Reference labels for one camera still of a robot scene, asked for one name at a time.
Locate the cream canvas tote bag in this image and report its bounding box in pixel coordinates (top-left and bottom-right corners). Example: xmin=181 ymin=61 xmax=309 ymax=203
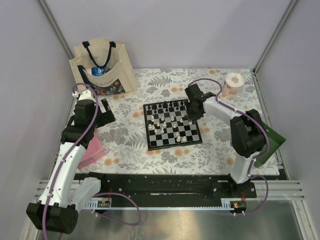
xmin=69 ymin=38 xmax=137 ymax=96

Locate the dark green plastic box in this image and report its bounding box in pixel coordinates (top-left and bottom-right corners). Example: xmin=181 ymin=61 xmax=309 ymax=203
xmin=254 ymin=123 xmax=287 ymax=168

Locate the pink wrapped toilet paper roll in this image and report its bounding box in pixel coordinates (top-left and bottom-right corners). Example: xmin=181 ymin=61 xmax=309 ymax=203
xmin=222 ymin=72 xmax=245 ymax=97

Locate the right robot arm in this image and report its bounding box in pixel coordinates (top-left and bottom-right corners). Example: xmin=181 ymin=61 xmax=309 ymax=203
xmin=185 ymin=83 xmax=270 ymax=198

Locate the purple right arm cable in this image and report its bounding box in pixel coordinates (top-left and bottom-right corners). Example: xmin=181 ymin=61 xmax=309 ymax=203
xmin=188 ymin=78 xmax=270 ymax=216

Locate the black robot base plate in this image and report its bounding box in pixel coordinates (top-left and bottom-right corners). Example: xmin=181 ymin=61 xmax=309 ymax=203
xmin=74 ymin=172 xmax=257 ymax=208

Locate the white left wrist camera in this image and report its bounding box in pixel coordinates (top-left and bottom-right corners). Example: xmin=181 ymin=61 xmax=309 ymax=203
xmin=72 ymin=89 xmax=96 ymax=101

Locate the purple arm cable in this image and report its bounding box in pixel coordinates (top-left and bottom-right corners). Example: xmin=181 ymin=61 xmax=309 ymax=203
xmin=41 ymin=82 xmax=142 ymax=240
xmin=188 ymin=78 xmax=270 ymax=216

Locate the pink plastic box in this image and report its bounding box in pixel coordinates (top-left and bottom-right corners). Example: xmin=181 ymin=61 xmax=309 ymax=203
xmin=77 ymin=134 xmax=107 ymax=170

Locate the black magnetic chess board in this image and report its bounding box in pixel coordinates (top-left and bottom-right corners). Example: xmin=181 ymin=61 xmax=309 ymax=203
xmin=143 ymin=99 xmax=203 ymax=151

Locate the white slotted cable duct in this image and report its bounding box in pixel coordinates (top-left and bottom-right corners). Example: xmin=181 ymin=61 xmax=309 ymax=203
xmin=83 ymin=198 xmax=112 ymax=210

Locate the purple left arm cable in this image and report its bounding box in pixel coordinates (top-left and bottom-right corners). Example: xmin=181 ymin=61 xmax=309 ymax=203
xmin=41 ymin=82 xmax=142 ymax=240

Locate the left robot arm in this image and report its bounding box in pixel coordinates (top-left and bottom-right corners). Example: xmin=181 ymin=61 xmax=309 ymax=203
xmin=26 ymin=98 xmax=116 ymax=234

